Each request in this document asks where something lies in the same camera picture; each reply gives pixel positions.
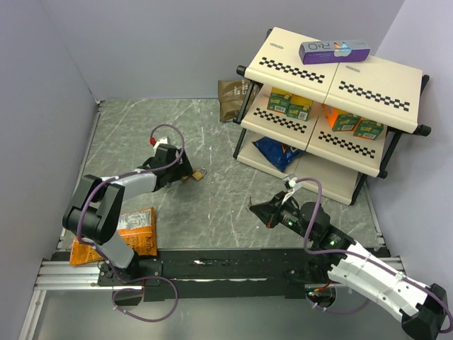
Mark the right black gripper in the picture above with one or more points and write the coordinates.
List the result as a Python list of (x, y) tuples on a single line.
[(268, 212)]

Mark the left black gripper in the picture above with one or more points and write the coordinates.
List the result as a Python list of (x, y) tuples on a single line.
[(183, 169)]

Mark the brass padlock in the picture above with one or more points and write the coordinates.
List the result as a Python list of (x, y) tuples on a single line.
[(196, 174)]

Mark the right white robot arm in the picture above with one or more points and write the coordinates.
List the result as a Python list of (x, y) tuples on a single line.
[(421, 309)]

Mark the blue snack bag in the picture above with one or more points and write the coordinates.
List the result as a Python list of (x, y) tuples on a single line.
[(280, 155)]

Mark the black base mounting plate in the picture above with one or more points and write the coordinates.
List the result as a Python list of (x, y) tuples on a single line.
[(227, 273)]

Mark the orange chips bag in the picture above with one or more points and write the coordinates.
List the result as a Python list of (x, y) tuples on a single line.
[(137, 229)]

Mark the brown foil pouch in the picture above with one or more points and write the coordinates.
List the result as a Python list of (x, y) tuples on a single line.
[(231, 95)]

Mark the beige three-tier shelf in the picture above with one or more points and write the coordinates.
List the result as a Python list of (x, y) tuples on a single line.
[(376, 89)]

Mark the green box far left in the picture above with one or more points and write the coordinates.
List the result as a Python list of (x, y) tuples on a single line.
[(279, 100)]

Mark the orange green box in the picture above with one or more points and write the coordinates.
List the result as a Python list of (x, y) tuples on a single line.
[(340, 120)]

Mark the green box far right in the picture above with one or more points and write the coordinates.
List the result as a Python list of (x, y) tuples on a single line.
[(368, 129)]

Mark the purple toothpaste box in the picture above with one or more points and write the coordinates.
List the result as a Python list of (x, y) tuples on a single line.
[(333, 51)]

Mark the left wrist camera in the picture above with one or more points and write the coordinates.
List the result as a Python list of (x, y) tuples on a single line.
[(156, 142)]

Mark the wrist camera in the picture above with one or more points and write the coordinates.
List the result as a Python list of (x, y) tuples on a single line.
[(292, 185), (156, 142)]

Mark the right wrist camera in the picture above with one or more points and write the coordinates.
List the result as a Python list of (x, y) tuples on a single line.
[(292, 185)]

